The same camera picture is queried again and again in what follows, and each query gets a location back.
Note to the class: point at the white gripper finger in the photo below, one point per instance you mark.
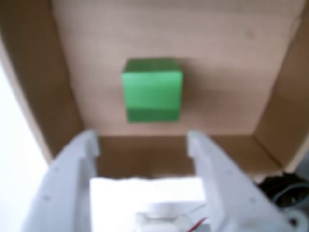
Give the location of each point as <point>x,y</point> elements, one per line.
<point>231,193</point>
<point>65,188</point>

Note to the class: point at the green cube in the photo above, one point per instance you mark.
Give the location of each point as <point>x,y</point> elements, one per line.
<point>152,94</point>

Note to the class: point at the brown cardboard box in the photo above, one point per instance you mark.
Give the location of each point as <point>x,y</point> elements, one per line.
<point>217,60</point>

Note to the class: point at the black table clamp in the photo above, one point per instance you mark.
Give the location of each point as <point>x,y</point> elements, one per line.
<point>285,188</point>

